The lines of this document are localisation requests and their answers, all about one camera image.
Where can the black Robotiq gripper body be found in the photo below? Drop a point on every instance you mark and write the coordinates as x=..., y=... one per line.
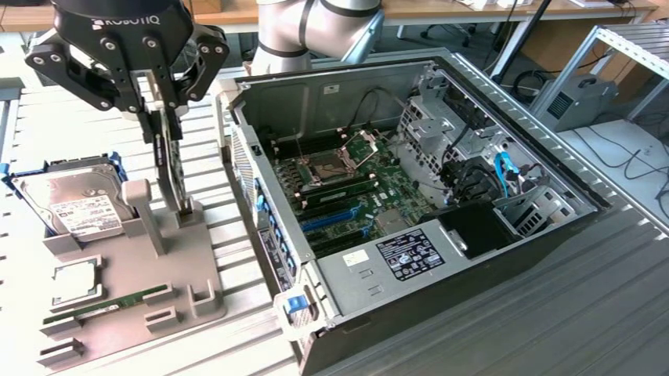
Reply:
x=126, y=19

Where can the graphics card with metal bracket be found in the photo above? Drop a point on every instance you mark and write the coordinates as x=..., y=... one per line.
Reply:
x=175, y=176

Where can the blue disk caddy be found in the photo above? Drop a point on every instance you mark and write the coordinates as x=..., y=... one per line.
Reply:
x=6, y=172

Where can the silver hard disk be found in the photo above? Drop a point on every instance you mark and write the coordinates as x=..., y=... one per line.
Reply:
x=69, y=196

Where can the CPU socket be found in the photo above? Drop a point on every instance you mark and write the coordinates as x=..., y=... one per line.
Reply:
x=325, y=169

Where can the metal socket cover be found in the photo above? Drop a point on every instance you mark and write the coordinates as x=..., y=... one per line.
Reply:
x=361, y=150

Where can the green RAM stick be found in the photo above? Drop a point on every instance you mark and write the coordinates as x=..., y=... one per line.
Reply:
x=342, y=194
x=105, y=305

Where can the black office chair base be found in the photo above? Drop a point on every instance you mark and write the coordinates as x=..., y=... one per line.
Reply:
x=449, y=33

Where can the wooden desk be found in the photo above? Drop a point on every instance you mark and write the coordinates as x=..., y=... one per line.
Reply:
x=444, y=9

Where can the silver drive cage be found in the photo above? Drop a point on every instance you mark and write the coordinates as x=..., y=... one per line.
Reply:
x=429, y=133

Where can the green Dell motherboard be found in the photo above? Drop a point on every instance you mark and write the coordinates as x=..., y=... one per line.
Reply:
x=386, y=184

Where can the blue expansion slot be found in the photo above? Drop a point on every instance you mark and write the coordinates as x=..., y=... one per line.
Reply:
x=329, y=220

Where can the grey parts rack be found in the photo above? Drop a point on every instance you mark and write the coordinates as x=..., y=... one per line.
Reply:
x=131, y=274

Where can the silver CPU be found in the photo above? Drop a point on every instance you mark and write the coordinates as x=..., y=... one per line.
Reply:
x=75, y=284

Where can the silver chipset heatsink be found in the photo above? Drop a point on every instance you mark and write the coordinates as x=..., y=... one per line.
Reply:
x=392, y=220

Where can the black stand pole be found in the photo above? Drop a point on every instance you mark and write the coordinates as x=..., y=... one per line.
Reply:
x=523, y=37

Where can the grey power supply unit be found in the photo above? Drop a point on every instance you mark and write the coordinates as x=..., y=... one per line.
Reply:
x=356, y=282

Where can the blue case latch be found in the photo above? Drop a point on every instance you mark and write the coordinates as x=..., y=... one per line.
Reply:
x=296, y=304

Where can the black plastic shroud box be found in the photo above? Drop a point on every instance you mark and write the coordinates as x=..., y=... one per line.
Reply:
x=471, y=231

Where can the grey control box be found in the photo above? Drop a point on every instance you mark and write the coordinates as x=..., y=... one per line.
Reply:
x=580, y=102

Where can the silver disk bay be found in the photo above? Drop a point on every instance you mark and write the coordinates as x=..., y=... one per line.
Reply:
x=533, y=219

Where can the open black PC case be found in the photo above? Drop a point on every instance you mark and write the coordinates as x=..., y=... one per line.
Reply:
x=444, y=313

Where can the aluminium profile frame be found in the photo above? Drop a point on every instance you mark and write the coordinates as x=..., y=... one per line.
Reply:
x=637, y=43

